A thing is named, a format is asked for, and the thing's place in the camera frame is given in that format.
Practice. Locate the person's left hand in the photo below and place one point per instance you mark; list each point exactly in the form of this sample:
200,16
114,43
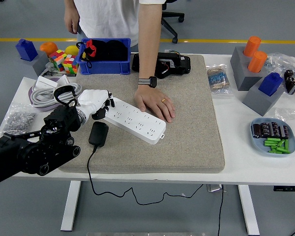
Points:
155,100

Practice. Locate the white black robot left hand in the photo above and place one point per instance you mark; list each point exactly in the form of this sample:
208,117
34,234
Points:
93,100

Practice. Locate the person's right hand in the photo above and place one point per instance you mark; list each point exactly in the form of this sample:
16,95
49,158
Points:
71,22

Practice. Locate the white power strip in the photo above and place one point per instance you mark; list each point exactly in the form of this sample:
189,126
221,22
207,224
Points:
142,123

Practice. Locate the person's right forearm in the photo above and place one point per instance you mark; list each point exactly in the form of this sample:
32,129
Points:
69,5

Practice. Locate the person's left forearm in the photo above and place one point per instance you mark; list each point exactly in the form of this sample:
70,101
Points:
148,44

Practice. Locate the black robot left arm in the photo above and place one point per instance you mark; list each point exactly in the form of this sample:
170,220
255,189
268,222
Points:
32,152

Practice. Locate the white power plug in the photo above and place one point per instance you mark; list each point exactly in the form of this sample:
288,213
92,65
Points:
50,66

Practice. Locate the yellow lemon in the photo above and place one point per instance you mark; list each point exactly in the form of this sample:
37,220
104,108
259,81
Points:
71,49

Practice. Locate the orange fruit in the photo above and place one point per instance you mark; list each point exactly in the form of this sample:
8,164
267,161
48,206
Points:
48,47

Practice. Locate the blue plastic bin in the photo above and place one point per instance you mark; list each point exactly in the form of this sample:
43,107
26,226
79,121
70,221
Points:
103,67

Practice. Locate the grey-brown mat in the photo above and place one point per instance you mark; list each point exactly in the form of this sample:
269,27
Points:
186,123

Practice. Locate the tilted colourful puzzle cube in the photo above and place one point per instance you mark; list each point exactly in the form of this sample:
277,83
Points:
57,59

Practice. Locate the upright colourful puzzle cube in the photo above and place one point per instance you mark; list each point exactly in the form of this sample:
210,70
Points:
70,64

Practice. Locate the black electronic module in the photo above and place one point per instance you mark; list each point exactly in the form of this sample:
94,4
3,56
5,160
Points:
182,65

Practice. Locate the white small box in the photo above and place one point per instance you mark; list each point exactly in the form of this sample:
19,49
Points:
46,82

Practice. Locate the grey block holder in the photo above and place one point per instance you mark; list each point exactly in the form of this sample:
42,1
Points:
258,103
40,64

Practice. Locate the bag of resistors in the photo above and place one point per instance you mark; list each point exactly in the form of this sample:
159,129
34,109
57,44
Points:
218,81

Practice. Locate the bag of metal nuts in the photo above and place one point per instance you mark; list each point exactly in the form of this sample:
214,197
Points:
17,120

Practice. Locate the black office chair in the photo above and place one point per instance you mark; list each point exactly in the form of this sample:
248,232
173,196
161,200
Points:
172,15

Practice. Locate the grey holder two holes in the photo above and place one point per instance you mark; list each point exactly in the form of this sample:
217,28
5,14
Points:
243,78

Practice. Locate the black capacitor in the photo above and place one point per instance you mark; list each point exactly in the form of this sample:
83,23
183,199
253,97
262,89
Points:
285,132
275,129
266,129
257,130

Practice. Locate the white table leg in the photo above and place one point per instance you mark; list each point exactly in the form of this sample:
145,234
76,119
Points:
71,206
248,209

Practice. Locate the orange cylinder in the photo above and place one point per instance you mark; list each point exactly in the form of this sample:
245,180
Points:
252,46
257,61

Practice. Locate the light blue plate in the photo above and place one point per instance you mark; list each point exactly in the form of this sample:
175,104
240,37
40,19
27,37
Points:
258,146

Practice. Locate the green battery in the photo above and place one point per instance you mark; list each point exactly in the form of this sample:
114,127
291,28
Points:
277,147
271,143
281,143
286,145
272,140
281,150
274,152

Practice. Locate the clear bag of screws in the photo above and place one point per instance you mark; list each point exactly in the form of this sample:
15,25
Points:
280,60

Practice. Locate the bag of black capacitors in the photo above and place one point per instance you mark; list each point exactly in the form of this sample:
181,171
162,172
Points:
293,82

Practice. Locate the black table control box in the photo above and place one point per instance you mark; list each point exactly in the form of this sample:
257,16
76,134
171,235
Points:
287,188

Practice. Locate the silver bracket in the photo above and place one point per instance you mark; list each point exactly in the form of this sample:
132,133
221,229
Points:
215,188

